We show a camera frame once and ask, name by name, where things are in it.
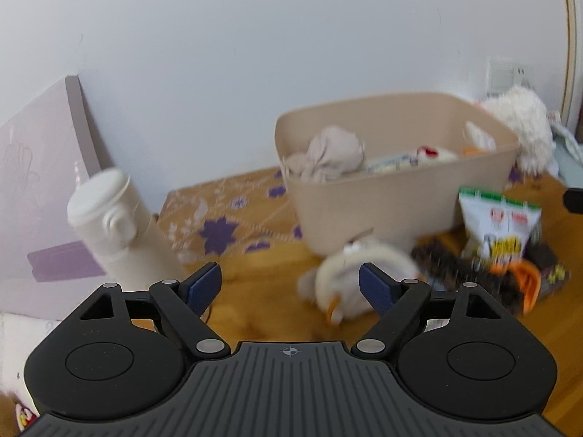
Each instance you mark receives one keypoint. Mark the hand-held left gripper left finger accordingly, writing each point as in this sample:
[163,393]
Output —
[202,287]

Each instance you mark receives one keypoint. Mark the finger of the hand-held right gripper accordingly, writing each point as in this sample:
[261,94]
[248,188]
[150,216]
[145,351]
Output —
[575,200]

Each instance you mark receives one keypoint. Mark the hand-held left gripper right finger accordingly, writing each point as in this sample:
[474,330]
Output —
[377,287]

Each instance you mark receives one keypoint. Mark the pale fluffy headband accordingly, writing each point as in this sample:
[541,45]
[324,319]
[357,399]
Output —
[337,277]

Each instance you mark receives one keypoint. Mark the dark patterned packet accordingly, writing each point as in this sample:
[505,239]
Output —
[551,266]

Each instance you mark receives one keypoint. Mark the beige storage bin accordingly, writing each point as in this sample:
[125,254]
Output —
[378,211]

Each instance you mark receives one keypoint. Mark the red white furry hair clip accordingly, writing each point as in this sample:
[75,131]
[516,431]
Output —
[432,154]

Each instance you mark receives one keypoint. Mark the beige pink scrunchie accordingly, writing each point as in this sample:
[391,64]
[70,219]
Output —
[337,148]

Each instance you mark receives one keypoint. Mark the wooden desktop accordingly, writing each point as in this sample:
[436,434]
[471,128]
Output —
[273,318]

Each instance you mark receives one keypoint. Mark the pale blue striped cloth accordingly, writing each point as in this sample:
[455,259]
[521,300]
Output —
[569,154]

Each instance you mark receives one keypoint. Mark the purple floral table mat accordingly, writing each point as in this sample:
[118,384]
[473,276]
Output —
[218,221]

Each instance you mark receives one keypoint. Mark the white green-topped snack packet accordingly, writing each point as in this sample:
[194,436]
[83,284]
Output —
[498,225]

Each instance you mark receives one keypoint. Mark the white plush toy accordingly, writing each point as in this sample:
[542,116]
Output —
[524,123]

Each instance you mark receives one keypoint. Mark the white thermos bottle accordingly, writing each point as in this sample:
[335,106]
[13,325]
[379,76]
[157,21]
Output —
[118,236]

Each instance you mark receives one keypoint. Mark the pink white headboard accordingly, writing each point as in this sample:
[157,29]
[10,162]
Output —
[571,45]

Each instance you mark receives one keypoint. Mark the white printed pillow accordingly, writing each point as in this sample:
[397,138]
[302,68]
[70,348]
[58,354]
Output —
[18,350]

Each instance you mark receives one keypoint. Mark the lilac white panel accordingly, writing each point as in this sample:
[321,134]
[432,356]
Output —
[41,168]

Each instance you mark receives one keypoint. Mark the white wall socket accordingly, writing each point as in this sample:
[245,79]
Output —
[503,75]

